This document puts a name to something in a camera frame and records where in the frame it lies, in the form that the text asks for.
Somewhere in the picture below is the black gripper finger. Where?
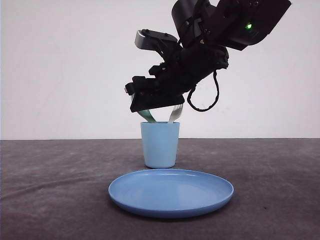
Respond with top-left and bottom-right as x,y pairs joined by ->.
130,93 -> 185,112

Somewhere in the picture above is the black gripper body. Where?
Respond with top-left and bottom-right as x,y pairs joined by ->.
125,43 -> 229,99

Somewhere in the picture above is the mint green plastic spoon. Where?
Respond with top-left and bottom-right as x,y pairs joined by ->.
137,109 -> 157,124

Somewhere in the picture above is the white plastic fork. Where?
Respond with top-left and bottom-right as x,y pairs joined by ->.
167,104 -> 183,124

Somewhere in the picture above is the light blue plastic cup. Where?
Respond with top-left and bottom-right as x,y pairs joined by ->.
140,121 -> 180,169

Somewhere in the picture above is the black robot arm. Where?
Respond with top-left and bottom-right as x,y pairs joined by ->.
125,0 -> 291,112

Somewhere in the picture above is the blue plastic plate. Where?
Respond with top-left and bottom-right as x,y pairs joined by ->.
108,169 -> 234,219

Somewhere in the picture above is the black cable loop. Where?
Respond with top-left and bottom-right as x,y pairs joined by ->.
186,69 -> 221,113

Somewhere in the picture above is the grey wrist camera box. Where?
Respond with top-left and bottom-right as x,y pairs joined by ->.
134,29 -> 178,51

